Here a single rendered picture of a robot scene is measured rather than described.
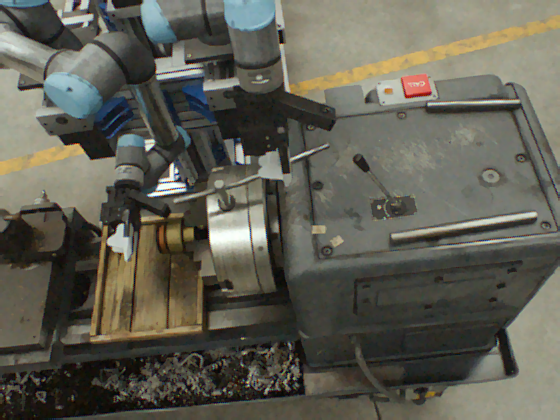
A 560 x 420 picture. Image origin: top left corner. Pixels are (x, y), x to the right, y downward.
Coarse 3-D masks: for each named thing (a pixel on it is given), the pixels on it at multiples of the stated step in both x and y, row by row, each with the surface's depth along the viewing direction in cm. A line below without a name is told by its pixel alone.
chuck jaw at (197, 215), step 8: (200, 184) 121; (192, 200) 124; (200, 200) 122; (192, 208) 123; (200, 208) 123; (184, 216) 124; (192, 216) 124; (200, 216) 124; (192, 224) 124; (200, 224) 124
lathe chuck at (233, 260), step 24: (216, 168) 124; (240, 168) 120; (240, 192) 113; (216, 216) 112; (240, 216) 111; (216, 240) 111; (240, 240) 111; (216, 264) 113; (240, 264) 113; (240, 288) 118
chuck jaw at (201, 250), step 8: (200, 240) 124; (208, 240) 123; (192, 248) 122; (200, 248) 122; (208, 248) 122; (192, 256) 124; (200, 256) 121; (208, 256) 120; (200, 264) 121; (208, 264) 119; (208, 272) 117; (208, 280) 118; (216, 280) 118; (224, 280) 116; (224, 288) 118; (232, 288) 119
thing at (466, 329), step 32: (416, 320) 132; (448, 320) 131; (480, 320) 131; (512, 320) 140; (320, 352) 148; (352, 352) 152; (384, 352) 155; (416, 352) 157; (448, 352) 157; (448, 384) 202
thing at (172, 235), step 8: (160, 224) 126; (168, 224) 125; (176, 224) 125; (184, 224) 127; (160, 232) 124; (168, 232) 124; (176, 232) 124; (184, 232) 125; (192, 232) 124; (160, 240) 124; (168, 240) 124; (176, 240) 123; (184, 240) 125; (192, 240) 124; (160, 248) 125; (168, 248) 125; (176, 248) 124; (184, 248) 125
